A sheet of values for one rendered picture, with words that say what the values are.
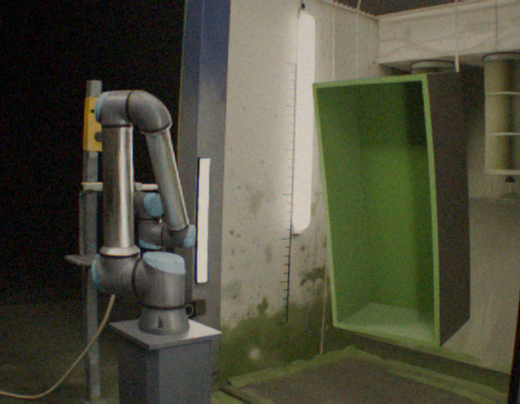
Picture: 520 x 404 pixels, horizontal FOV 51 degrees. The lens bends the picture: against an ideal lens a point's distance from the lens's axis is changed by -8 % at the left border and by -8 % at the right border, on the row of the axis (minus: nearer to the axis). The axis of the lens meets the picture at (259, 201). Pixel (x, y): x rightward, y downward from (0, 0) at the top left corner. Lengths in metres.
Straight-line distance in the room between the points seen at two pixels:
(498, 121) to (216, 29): 1.70
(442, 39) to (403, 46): 0.31
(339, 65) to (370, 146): 0.86
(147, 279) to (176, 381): 0.37
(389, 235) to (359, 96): 0.72
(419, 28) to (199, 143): 1.69
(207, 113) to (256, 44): 0.51
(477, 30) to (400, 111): 0.98
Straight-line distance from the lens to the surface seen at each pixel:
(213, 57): 3.03
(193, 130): 2.95
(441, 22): 3.76
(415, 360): 3.66
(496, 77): 3.55
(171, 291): 2.04
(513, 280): 3.59
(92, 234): 2.89
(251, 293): 3.23
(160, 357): 2.00
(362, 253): 3.08
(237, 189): 3.09
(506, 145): 3.50
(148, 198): 2.32
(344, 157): 2.90
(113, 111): 2.04
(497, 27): 3.56
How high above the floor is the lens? 1.22
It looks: 3 degrees down
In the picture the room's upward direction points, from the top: 2 degrees clockwise
